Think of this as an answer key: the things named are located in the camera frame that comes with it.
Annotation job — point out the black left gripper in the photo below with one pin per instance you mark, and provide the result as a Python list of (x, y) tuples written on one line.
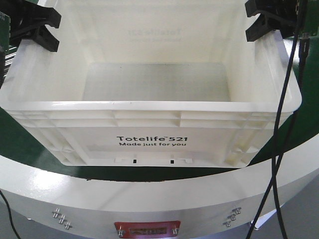
[(21, 15)]

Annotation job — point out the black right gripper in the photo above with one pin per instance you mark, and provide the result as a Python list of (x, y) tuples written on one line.
[(284, 14)]

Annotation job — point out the white Totelife plastic crate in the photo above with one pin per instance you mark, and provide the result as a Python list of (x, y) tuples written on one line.
[(160, 83)]

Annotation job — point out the steel roller conveyor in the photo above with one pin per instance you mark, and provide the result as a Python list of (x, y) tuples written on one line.
[(6, 59)]

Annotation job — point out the white outer conveyor rim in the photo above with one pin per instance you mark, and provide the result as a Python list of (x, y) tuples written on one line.
[(48, 205)]

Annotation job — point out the red label plate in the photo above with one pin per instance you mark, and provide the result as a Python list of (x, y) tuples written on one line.
[(147, 230)]

